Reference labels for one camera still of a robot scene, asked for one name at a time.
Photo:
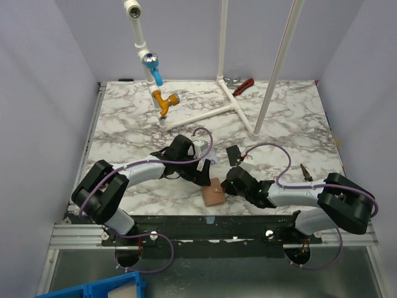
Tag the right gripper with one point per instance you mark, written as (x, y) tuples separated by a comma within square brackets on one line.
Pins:
[(231, 183)]

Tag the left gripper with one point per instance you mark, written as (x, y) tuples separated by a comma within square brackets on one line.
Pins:
[(201, 177)]

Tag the pink leather card holder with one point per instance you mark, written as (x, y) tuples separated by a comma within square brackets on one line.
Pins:
[(213, 194)]

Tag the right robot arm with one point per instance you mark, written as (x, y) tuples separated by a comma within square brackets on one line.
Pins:
[(336, 201)]

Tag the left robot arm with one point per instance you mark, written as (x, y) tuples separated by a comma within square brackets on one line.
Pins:
[(100, 192)]

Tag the black VIP card stack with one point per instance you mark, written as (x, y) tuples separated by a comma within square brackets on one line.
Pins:
[(234, 155)]

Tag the silver VIP card stack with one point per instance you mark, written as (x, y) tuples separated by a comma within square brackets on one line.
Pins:
[(212, 157)]

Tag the orange valve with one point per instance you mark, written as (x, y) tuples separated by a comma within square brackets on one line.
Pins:
[(165, 104)]

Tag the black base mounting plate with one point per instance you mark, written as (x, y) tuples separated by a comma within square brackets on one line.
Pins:
[(220, 236)]

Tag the metal clamp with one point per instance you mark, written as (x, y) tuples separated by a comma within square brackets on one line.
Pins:
[(232, 82)]

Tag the blue valve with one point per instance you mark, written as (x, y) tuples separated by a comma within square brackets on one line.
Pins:
[(150, 60)]

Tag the blue plastic bin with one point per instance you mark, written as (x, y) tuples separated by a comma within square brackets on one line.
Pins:
[(103, 287)]

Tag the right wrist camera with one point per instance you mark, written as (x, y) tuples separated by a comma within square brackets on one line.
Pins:
[(247, 162)]

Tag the yellow handled pliers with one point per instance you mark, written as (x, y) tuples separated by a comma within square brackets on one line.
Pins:
[(306, 173)]

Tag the white PVC pipe frame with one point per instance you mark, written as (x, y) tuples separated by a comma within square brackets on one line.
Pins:
[(134, 13)]

